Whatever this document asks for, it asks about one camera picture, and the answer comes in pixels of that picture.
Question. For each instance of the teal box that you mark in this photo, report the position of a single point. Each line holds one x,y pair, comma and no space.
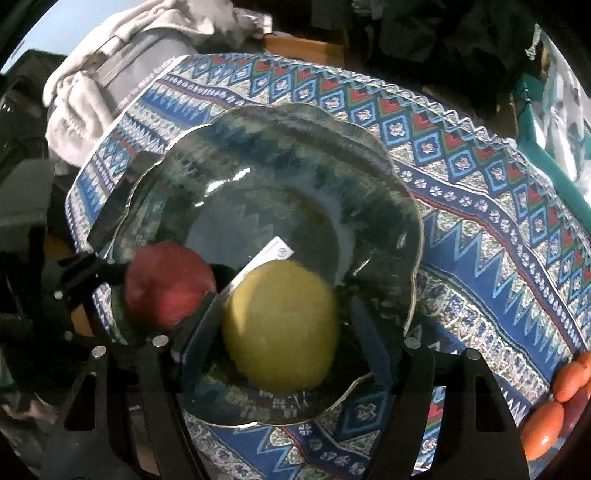
545,152

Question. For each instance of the pile of dark clothes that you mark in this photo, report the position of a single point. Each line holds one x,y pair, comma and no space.
415,41

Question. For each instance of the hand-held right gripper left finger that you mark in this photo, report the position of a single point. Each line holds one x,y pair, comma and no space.
203,337

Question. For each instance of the dark red plum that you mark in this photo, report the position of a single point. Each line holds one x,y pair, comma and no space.
577,413

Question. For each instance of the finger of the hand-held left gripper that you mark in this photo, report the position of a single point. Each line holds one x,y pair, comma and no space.
87,274
83,339

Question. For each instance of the brown cardboard box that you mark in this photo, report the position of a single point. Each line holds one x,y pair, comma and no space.
304,48

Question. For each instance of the yellow lemon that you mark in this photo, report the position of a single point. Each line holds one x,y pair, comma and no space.
281,327

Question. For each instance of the grey bag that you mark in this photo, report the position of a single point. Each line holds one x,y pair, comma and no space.
147,69

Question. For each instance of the red apple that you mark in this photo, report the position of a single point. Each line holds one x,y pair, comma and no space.
166,286

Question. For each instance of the clear plastic bags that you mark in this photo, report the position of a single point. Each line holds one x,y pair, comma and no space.
570,120

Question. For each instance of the clear glass bowl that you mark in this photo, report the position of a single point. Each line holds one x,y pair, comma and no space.
277,194

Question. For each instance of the blue patterned tablecloth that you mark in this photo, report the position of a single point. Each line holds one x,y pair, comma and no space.
461,258

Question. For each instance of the orange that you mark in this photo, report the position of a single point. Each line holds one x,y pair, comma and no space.
572,378
542,431

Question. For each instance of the white cloth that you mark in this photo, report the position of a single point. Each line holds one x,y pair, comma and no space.
74,106

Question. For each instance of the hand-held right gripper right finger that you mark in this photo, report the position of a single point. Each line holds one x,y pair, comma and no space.
374,341

